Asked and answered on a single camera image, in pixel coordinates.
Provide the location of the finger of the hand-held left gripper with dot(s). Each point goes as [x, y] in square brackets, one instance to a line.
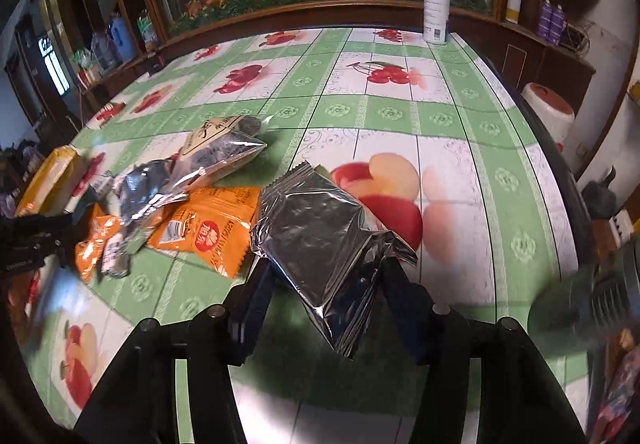
[80, 214]

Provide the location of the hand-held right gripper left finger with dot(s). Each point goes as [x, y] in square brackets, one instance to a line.
[248, 329]

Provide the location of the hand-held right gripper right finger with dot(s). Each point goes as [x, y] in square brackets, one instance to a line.
[407, 329]

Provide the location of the small orange snack packet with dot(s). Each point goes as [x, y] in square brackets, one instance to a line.
[92, 244]

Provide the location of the yellow tray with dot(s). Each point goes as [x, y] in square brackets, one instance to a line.
[47, 179]

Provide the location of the small white printed snack packet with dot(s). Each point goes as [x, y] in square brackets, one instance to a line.
[116, 256]

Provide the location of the large orange snack packet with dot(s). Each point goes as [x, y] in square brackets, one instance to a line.
[210, 229]

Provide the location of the large silver foil snack packet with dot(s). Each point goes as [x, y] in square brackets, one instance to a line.
[320, 234]

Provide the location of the clear packet of dark snacks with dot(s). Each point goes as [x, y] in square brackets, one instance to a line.
[215, 149]

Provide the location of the fruit print green tablecloth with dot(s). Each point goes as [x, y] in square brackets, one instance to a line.
[400, 174]

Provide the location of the grey-blue plastic jug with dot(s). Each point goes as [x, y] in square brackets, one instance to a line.
[103, 52]

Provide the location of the small dark box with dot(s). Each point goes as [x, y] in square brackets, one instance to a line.
[156, 65]

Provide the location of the grey blurred object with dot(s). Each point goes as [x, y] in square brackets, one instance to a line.
[575, 304]

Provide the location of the blue plastic jug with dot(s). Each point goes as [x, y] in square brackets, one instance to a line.
[121, 39]

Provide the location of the green plastic bottle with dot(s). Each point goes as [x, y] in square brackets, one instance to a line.
[148, 30]

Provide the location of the white stool with red top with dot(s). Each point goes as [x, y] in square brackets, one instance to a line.
[549, 117]

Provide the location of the white spray bottle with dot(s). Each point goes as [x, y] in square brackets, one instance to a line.
[436, 4]

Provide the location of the purple bottle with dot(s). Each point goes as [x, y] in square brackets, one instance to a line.
[557, 27]
[545, 22]

